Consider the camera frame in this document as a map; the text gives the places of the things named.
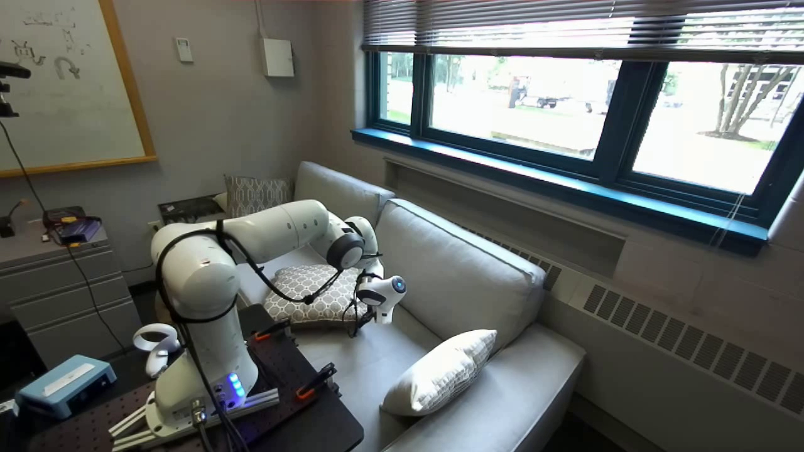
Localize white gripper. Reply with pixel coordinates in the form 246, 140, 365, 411
349, 270, 411, 337

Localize beige geometric patterned pillow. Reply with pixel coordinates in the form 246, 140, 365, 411
261, 262, 374, 329

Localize cream satin pillow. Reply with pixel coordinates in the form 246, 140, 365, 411
379, 326, 499, 420

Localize small grey patterned pillow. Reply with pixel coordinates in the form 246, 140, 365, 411
222, 172, 295, 221

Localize grey sofa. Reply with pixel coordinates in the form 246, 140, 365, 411
234, 159, 589, 452

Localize black side table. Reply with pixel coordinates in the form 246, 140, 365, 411
155, 194, 228, 228

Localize white VR controller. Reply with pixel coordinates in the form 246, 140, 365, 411
130, 322, 183, 382

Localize grey drawer cabinet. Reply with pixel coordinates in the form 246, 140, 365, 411
0, 219, 146, 371

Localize black purple device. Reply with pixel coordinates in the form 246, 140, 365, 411
40, 203, 109, 249

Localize blue box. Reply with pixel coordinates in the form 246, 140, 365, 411
12, 352, 120, 422

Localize blue framed window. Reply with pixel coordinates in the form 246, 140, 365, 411
349, 46, 804, 254

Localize dark window blinds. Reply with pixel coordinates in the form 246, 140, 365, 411
360, 0, 804, 64

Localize wood framed whiteboard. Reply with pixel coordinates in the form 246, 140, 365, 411
0, 0, 160, 180

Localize orange handled clamp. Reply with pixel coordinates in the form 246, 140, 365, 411
291, 358, 340, 403
248, 322, 296, 347

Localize white wall box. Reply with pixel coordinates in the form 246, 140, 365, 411
258, 33, 298, 82

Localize wall radiator grille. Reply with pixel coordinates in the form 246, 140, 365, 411
509, 240, 804, 422

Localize white wall thermostat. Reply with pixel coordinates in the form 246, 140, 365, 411
170, 34, 199, 67

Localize thin black camera cable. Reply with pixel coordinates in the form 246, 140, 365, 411
0, 121, 127, 354

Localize black camera on stand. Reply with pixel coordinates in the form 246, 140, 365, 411
0, 57, 36, 121

